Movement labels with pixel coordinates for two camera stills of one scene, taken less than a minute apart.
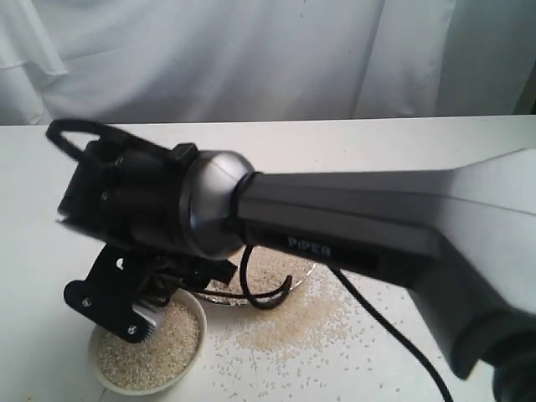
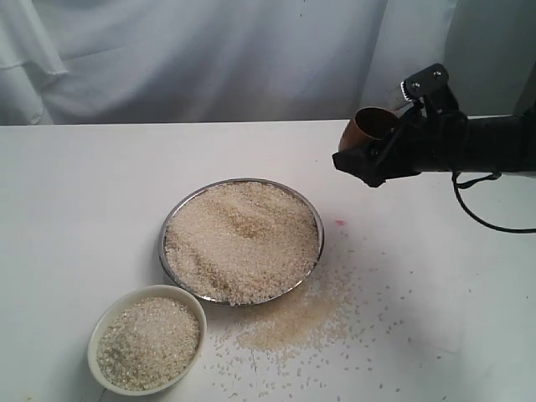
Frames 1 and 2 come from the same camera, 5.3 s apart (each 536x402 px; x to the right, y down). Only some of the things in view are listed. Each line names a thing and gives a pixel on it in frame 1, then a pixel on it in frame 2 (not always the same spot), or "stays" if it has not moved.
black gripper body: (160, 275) → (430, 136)
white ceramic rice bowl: (164, 360) stays
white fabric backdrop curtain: (71, 62) stays
